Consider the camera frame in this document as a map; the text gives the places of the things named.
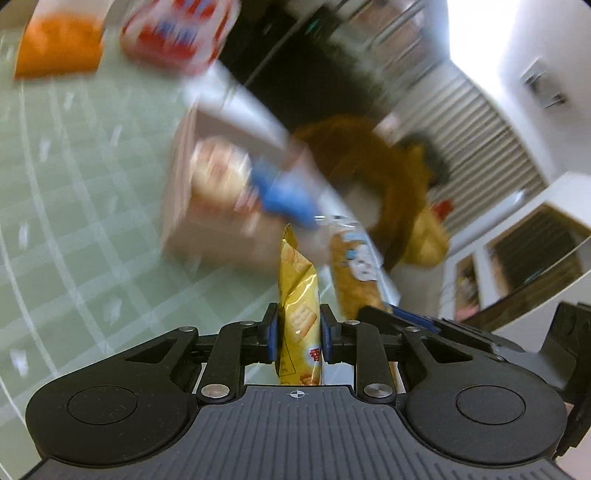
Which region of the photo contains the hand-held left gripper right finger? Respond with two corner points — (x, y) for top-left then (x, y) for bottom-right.
(320, 303), (481, 405)

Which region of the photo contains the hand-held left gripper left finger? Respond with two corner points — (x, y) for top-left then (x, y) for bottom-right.
(124, 302), (280, 405)

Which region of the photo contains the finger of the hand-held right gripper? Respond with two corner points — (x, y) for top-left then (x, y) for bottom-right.
(358, 305), (506, 357)

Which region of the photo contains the yellow snack packet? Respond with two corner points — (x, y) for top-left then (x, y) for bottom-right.
(276, 224), (321, 386)

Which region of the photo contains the long bread packet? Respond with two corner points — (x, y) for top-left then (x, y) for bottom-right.
(323, 216), (402, 324)

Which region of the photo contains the pink cardboard box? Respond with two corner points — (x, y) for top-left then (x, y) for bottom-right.
(161, 60), (384, 275)

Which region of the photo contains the clear bread packet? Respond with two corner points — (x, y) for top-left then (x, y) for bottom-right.
(189, 137), (259, 236)

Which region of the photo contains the white shelf cabinet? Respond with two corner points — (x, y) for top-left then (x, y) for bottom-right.
(438, 173), (591, 326)

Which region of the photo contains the yellow plush toy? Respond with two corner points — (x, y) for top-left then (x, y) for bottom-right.
(406, 200), (454, 267)

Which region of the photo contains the dark patterned cloth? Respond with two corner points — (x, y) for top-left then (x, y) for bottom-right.
(406, 133), (452, 186)

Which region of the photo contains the pale pleated curtain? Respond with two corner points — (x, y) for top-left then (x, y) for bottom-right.
(369, 69), (550, 241)

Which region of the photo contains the green checked tablecloth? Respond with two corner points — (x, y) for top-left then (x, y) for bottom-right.
(0, 28), (402, 462)

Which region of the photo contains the black cabinet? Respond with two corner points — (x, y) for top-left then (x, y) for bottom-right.
(217, 0), (444, 134)

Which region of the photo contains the white red rabbit face bag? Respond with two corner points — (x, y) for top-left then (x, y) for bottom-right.
(119, 0), (241, 77)

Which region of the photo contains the orange tissue box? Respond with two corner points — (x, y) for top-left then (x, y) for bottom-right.
(14, 11), (105, 79)

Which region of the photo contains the white tissue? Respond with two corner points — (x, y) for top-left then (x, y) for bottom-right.
(34, 0), (114, 21)

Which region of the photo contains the grey wall fixture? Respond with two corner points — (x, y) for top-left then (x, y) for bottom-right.
(521, 60), (567, 110)

